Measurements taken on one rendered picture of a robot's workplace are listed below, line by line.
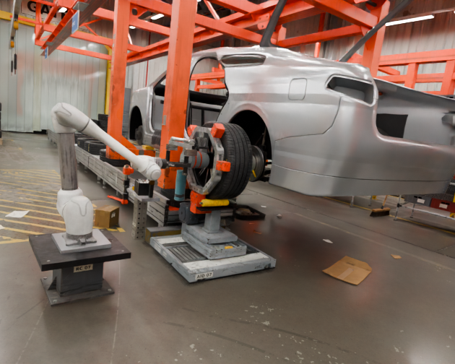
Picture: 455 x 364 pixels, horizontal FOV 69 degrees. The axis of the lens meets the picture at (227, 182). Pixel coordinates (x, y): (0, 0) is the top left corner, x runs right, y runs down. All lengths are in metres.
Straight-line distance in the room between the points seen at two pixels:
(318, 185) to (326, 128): 0.38
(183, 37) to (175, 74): 0.32
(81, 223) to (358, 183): 1.81
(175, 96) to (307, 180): 1.40
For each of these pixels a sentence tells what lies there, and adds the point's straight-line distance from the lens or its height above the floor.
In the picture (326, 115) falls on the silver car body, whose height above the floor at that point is 1.29.
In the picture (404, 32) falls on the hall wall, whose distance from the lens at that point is 12.93.
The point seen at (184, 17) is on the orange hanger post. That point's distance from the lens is 3.19.
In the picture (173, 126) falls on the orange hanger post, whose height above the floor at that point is 1.10.
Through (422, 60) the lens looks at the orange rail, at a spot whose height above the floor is 3.04.
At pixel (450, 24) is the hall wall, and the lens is 12.41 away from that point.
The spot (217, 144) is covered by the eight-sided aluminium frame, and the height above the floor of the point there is 1.01.
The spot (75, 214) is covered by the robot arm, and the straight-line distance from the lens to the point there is 2.23.
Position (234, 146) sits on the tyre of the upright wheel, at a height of 1.00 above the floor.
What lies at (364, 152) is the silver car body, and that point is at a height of 1.09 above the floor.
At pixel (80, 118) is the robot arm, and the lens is 2.18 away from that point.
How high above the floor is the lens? 1.14
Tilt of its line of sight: 9 degrees down
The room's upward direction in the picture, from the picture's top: 7 degrees clockwise
